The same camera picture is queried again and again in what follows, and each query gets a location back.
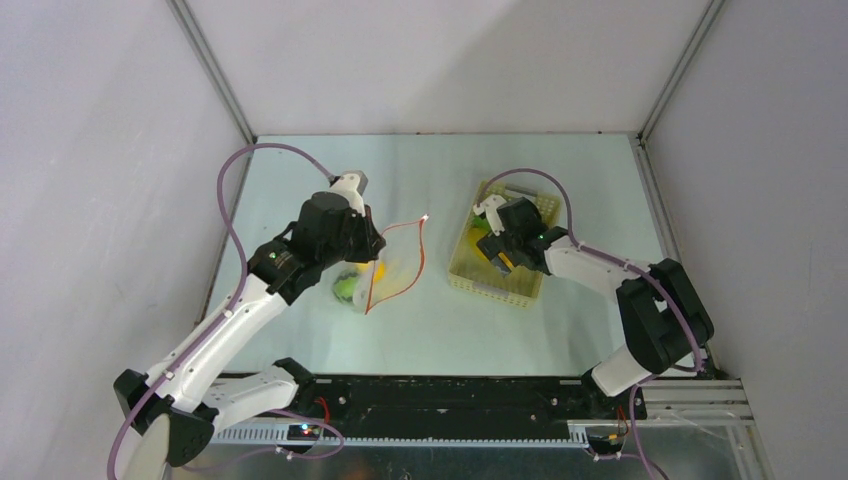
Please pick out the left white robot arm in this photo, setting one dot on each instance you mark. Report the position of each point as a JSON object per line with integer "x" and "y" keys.
{"x": 174, "y": 405}

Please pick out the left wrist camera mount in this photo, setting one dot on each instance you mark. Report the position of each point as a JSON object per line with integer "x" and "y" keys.
{"x": 351, "y": 185}

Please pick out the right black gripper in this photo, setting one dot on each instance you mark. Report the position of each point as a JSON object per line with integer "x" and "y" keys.
{"x": 501, "y": 250}

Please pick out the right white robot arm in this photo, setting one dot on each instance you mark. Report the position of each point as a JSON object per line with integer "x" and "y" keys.
{"x": 662, "y": 316}

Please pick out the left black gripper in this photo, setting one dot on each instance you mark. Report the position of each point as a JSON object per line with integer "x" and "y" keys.
{"x": 372, "y": 240}

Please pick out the clear zip top bag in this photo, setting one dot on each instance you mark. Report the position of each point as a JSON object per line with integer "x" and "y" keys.
{"x": 399, "y": 266}

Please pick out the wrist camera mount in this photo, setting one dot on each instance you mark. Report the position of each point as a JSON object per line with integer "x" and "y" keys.
{"x": 351, "y": 185}
{"x": 489, "y": 208}

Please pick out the cream plastic basket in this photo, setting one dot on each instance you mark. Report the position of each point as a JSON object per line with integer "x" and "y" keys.
{"x": 480, "y": 263}

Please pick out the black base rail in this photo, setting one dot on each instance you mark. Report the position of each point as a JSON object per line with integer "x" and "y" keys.
{"x": 454, "y": 408}

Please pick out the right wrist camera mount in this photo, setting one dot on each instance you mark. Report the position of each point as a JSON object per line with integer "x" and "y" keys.
{"x": 489, "y": 208}

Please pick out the yellow lemon toy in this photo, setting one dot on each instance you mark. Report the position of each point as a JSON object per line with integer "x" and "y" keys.
{"x": 372, "y": 272}

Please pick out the yellow banana toy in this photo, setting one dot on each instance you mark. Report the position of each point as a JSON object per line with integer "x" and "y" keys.
{"x": 480, "y": 241}

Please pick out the green watermelon toy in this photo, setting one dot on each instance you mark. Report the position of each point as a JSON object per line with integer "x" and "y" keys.
{"x": 345, "y": 285}

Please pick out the green bitter gourd toy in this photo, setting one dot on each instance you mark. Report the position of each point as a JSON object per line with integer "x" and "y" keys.
{"x": 481, "y": 223}

